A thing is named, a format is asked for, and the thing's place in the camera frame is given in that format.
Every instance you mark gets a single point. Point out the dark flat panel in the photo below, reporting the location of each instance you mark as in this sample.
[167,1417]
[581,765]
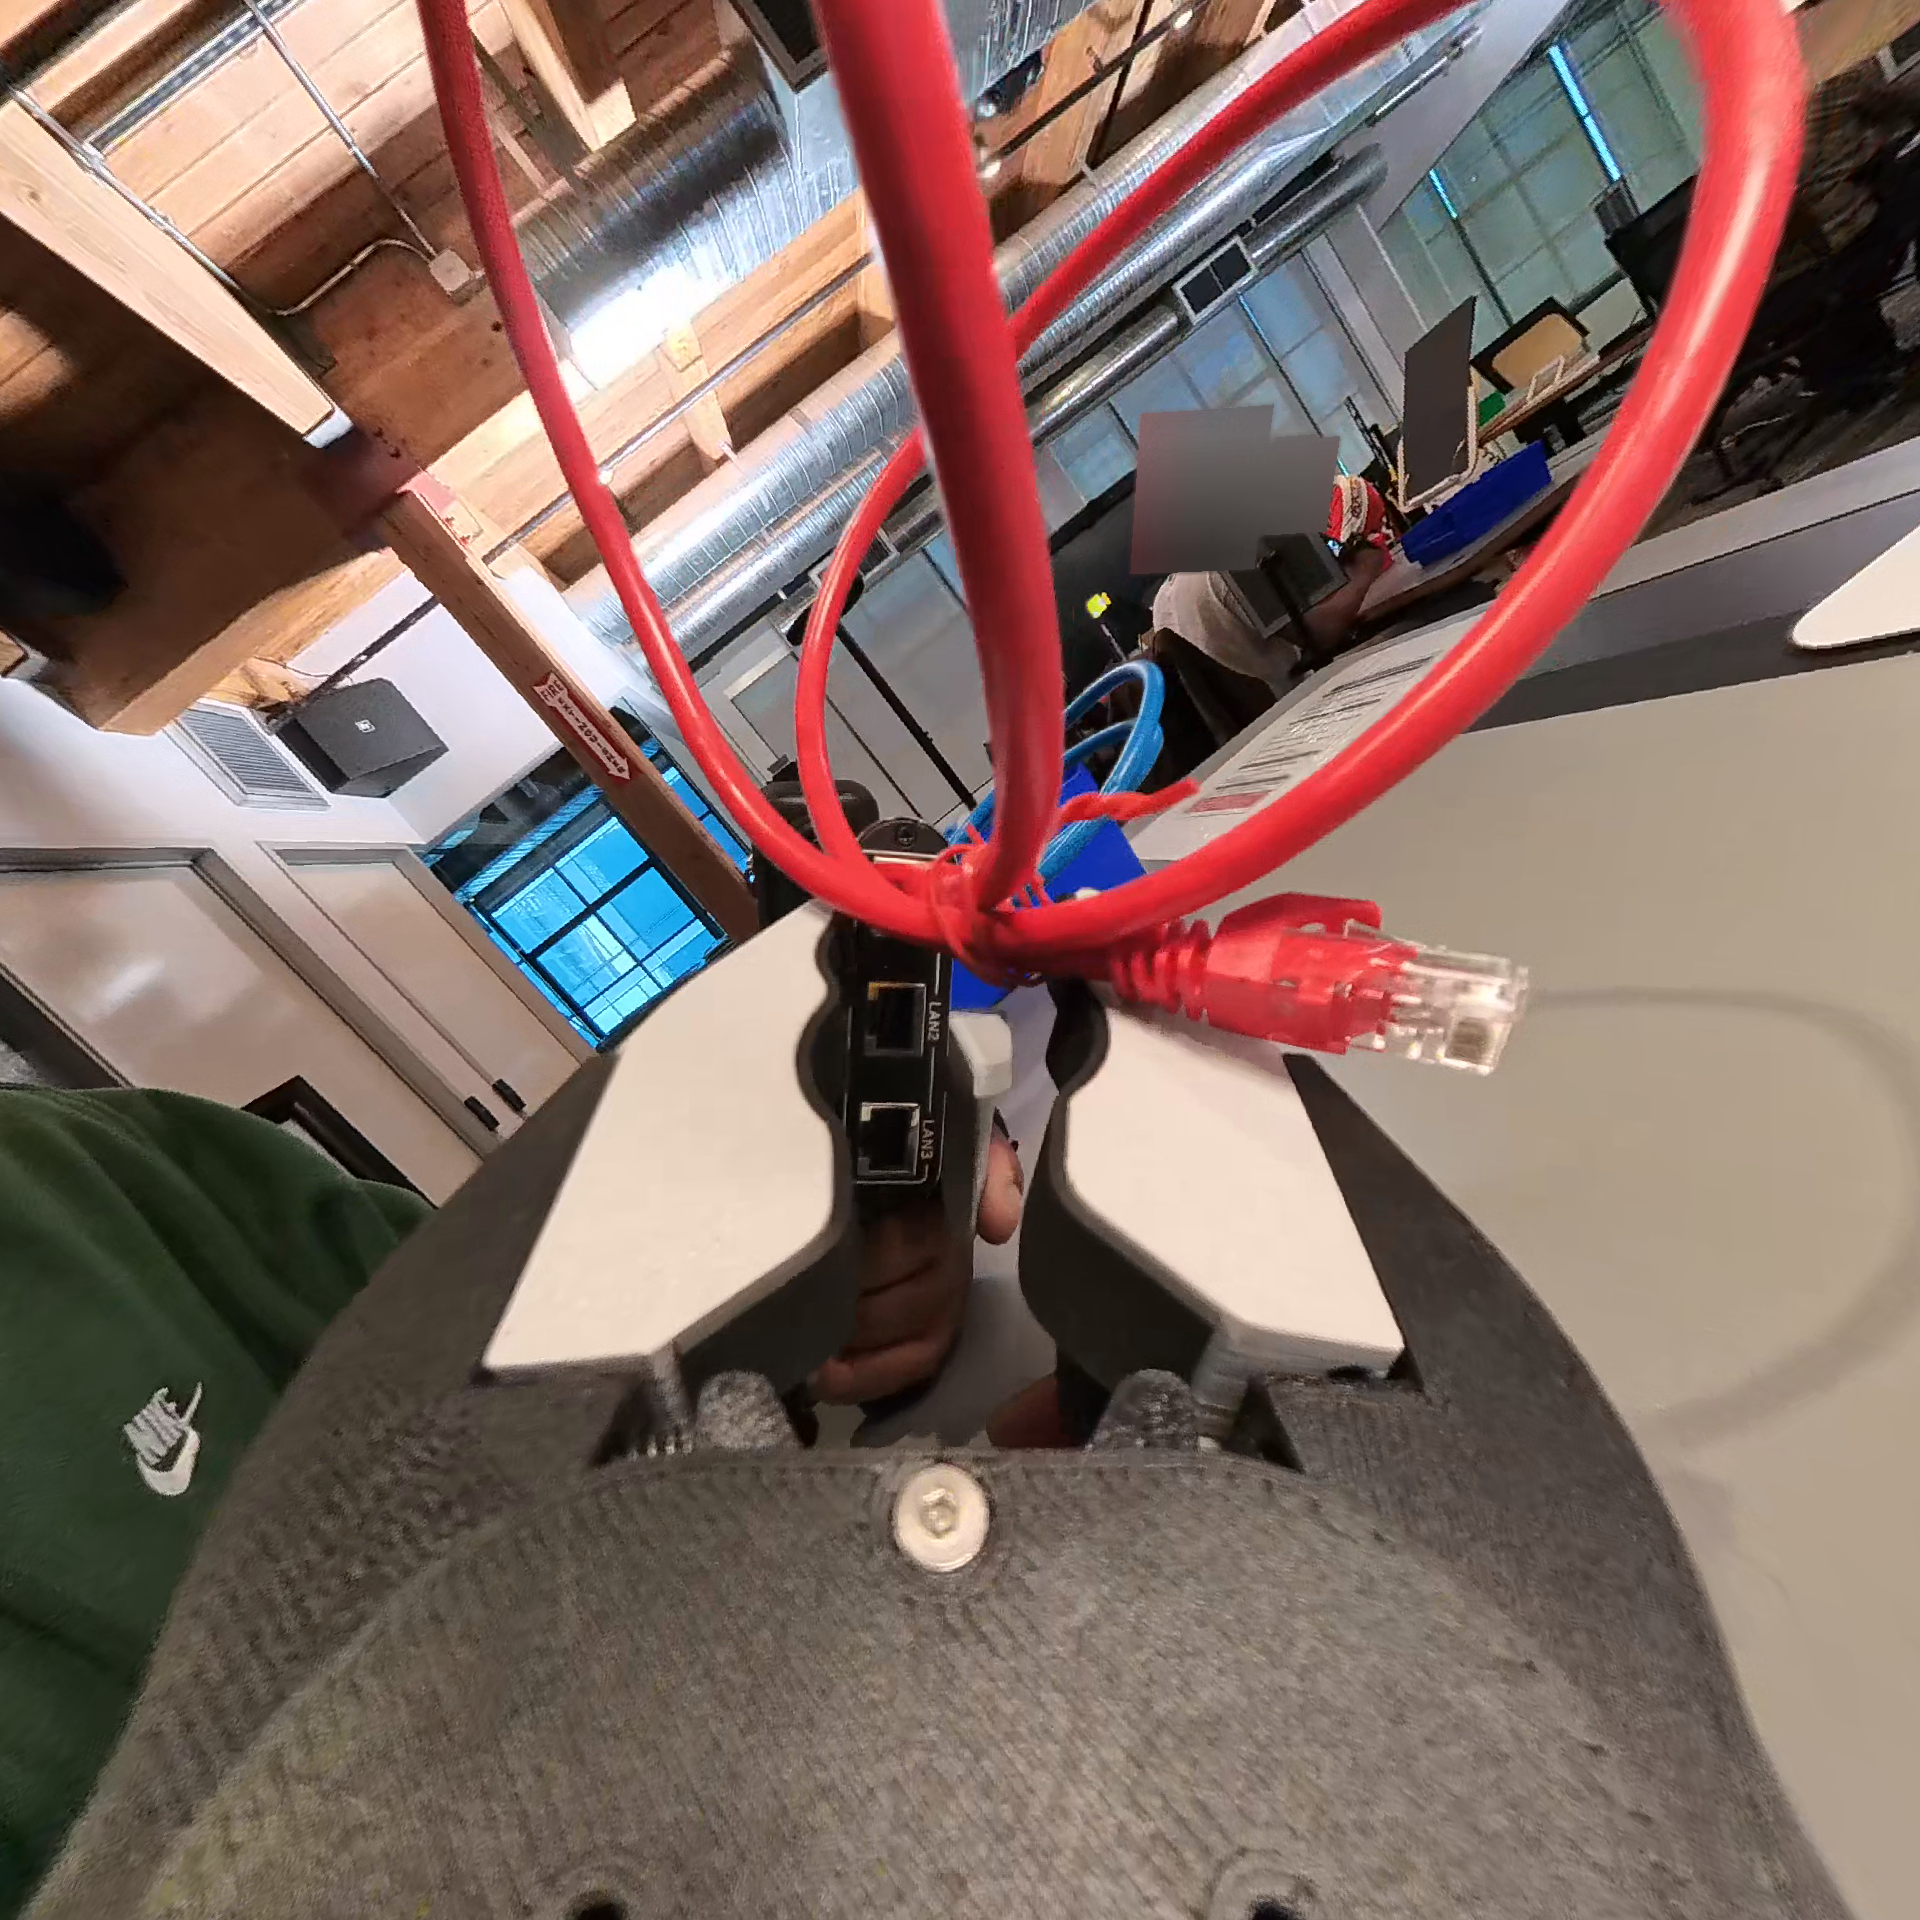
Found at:
[1440,388]

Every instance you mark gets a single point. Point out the person's green hoodie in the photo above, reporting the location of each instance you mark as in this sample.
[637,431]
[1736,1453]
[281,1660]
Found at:
[119,1275]

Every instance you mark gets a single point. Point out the black ethernet port adapter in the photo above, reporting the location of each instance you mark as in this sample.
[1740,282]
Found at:
[901,1080]

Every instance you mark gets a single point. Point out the printed paper sheet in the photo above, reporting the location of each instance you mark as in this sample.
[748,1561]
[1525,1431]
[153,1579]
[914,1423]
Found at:
[1349,704]

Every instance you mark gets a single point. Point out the black wall speaker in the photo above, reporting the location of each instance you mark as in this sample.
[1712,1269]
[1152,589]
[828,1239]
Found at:
[369,735]

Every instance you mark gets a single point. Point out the person's left hand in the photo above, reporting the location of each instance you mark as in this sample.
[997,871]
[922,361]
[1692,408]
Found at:
[914,1305]

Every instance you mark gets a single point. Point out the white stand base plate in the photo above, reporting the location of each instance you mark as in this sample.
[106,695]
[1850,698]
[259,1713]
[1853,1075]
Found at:
[1868,593]

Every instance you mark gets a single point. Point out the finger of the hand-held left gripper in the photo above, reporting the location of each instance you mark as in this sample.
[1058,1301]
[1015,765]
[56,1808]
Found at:
[992,1059]

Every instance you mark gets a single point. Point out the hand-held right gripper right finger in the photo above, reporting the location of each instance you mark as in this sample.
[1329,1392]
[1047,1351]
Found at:
[1229,1213]

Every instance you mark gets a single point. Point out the silver ventilation duct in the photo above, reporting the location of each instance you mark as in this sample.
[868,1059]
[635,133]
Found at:
[839,434]

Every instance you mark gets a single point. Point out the white wall vent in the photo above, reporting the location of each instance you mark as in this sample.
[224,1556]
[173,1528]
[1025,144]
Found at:
[241,757]

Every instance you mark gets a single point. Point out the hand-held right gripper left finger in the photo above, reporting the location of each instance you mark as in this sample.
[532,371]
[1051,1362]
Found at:
[691,1184]

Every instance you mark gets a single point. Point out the wooden support post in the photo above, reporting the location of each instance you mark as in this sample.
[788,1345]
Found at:
[512,628]

